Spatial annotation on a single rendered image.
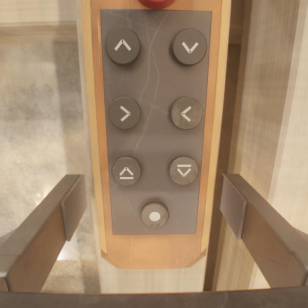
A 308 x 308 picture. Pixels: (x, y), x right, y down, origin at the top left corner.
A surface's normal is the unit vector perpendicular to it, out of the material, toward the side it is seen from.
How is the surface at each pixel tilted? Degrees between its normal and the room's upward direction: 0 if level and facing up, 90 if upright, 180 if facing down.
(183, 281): 0
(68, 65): 0
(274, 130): 90
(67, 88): 0
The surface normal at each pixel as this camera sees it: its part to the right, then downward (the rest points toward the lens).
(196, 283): 0.03, 0.30
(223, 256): -1.00, 0.00
